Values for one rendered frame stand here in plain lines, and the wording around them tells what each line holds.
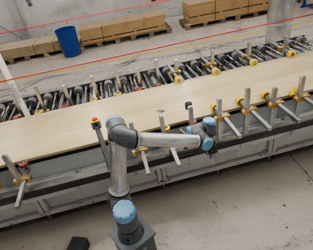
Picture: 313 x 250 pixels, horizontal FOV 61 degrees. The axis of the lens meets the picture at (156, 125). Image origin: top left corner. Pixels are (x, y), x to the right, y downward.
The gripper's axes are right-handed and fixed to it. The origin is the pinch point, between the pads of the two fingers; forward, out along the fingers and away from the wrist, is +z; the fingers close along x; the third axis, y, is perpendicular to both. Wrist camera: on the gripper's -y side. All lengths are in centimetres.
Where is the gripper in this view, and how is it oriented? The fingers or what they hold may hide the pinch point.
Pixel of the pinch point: (210, 156)
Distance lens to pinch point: 214.6
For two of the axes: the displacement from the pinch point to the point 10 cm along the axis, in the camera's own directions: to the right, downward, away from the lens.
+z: 1.4, 8.3, 5.4
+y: 2.0, 5.2, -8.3
